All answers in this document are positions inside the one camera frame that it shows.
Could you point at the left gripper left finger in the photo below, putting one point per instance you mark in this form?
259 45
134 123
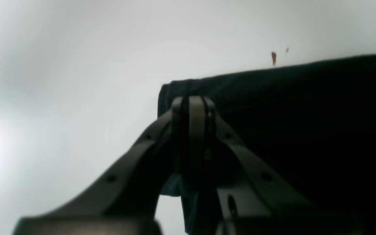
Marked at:
123 200

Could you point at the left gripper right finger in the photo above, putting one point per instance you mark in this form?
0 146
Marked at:
238 193

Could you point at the black graphic print T-shirt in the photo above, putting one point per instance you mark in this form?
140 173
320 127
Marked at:
314 124

